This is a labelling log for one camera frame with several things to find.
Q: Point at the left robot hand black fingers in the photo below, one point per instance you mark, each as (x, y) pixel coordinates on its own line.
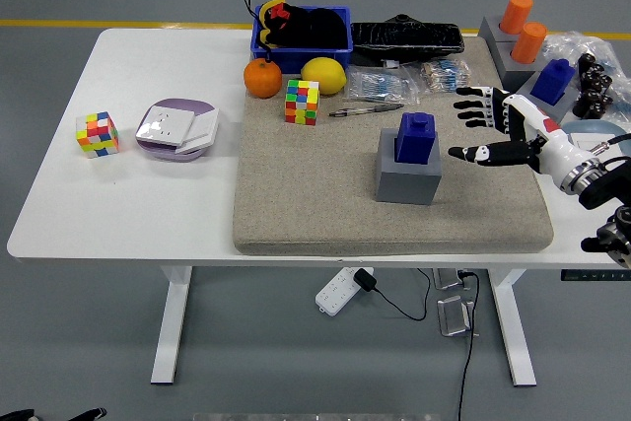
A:
(93, 414)

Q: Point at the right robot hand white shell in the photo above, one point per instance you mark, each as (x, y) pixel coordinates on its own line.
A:
(542, 132)

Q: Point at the blue seal stamp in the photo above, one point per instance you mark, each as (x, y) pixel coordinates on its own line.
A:
(552, 81)
(416, 140)

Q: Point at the grey cube seal holder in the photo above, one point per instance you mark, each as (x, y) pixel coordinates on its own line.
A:
(406, 184)
(567, 103)

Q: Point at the light blue plate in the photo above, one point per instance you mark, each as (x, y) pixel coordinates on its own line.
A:
(574, 127)

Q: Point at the dark brown knob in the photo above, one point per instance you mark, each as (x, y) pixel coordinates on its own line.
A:
(601, 106)
(583, 104)
(597, 78)
(586, 62)

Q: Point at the grey cube stamp holder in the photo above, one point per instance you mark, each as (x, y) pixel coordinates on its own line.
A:
(489, 29)
(512, 73)

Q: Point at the orange cylinder stamp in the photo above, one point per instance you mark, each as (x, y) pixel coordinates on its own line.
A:
(528, 42)
(516, 12)

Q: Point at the crumpled clear plastic bag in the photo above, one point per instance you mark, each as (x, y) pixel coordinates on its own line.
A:
(567, 44)

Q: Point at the clear bag of resistors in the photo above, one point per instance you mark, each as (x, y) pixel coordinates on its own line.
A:
(379, 85)
(446, 75)

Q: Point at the white table leg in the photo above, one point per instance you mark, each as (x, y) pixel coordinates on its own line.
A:
(170, 322)
(512, 327)

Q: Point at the black table control panel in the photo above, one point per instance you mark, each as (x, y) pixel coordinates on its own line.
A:
(591, 275)

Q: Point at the small white connector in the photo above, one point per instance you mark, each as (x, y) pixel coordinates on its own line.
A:
(390, 64)

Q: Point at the black plastic-wrapped bar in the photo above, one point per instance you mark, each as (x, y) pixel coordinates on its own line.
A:
(404, 39)

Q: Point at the grey ballpoint pen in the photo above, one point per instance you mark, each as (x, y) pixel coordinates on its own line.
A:
(374, 108)

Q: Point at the yellow lemon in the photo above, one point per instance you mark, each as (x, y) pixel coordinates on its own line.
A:
(323, 76)

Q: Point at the black power adapter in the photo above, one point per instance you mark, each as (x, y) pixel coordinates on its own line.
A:
(365, 279)

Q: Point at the grey-brown mat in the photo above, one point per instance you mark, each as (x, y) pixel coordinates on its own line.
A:
(305, 184)

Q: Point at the colourful puzzle cube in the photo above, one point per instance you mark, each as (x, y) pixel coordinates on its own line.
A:
(97, 135)
(301, 103)

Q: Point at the white power strip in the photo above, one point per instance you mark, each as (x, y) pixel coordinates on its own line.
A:
(335, 295)

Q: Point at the blue plastic bin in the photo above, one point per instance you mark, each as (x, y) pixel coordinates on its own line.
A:
(281, 57)

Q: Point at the orange fruit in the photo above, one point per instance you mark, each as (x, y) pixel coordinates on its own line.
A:
(262, 78)

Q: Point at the purple plate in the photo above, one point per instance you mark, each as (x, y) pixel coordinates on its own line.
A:
(185, 103)

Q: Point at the white wall switch panel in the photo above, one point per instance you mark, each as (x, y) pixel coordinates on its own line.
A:
(599, 139)
(204, 127)

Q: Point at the clear metal floor bracket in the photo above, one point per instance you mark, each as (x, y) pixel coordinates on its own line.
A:
(447, 279)
(454, 317)

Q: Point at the white wall socket panel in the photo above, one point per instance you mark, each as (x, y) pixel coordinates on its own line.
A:
(165, 126)

